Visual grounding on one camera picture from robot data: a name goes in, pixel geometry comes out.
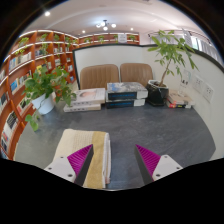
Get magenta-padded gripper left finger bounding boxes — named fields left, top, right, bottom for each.
left=44, top=144, right=94, bottom=187

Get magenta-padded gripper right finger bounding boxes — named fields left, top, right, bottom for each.
left=134, top=144, right=184, bottom=185

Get cream yellow striped towel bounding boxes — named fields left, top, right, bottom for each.
left=53, top=128, right=112, bottom=190

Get white flat book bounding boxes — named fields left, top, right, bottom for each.
left=63, top=102, right=102, bottom=113

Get pothos plant in white pot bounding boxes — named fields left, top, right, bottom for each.
left=23, top=65, right=78, bottom=132

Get small stacked books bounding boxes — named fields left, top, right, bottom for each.
left=165, top=91, right=196, bottom=110

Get small tree in black pot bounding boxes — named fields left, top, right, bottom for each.
left=145, top=29, right=199, bottom=107

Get thick dark blue-spined book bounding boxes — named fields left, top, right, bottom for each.
left=105, top=98, right=146, bottom=110

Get large white cover book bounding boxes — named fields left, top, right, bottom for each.
left=71, top=87, right=107, bottom=107

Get thick dark photo book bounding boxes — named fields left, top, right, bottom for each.
left=106, top=81, right=149, bottom=102

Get orange wooden bookshelf unit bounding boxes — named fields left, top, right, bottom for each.
left=0, top=29, right=140, bottom=161

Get brown upholstered chair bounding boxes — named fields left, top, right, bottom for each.
left=79, top=64, right=120, bottom=90
left=119, top=62, right=154, bottom=88

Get white sheer curtain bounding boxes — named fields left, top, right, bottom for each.
left=186, top=31, right=218, bottom=61

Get multi-bulb ceiling lamp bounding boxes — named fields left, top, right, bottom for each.
left=95, top=19, right=118, bottom=32

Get recessed ceiling lights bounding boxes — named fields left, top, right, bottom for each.
left=43, top=10, right=135, bottom=33

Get white wall socket panel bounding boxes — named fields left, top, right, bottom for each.
left=191, top=74, right=215, bottom=103

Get black track light rail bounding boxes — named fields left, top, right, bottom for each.
left=146, top=29, right=201, bottom=38

